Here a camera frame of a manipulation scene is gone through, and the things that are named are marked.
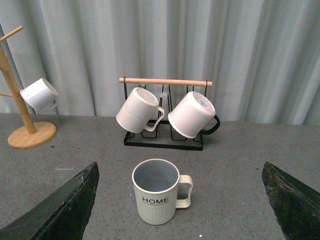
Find cream HOME mug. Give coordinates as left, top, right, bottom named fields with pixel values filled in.
left=131, top=158, right=193, bottom=225

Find grey curtain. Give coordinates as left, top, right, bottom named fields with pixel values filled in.
left=0, top=0, right=320, bottom=125

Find wooden mug tree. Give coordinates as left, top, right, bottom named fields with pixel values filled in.
left=0, top=25, right=58, bottom=150

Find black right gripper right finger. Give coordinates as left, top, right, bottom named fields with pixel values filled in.
left=261, top=162, right=320, bottom=240

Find cream ribbed mug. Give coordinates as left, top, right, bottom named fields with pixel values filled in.
left=116, top=87, right=165, bottom=133

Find white mug black handle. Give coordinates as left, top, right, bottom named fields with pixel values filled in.
left=168, top=91, right=221, bottom=139

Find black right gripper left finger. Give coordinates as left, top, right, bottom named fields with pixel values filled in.
left=0, top=162, right=100, bottom=240

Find black wire mug rack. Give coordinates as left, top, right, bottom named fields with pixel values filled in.
left=119, top=77, right=212, bottom=151

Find white mug on tree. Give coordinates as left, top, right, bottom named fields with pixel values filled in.
left=19, top=78, right=58, bottom=113

